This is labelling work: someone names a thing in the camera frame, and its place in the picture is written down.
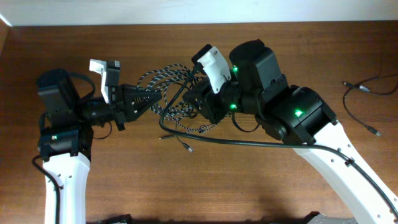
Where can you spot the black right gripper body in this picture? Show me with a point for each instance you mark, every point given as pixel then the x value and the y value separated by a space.
pixel 227 96

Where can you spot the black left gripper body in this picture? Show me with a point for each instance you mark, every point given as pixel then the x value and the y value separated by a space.
pixel 117 106

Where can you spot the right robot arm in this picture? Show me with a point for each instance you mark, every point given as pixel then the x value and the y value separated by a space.
pixel 250 81

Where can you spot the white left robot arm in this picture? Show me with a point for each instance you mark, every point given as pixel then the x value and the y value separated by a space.
pixel 66 135

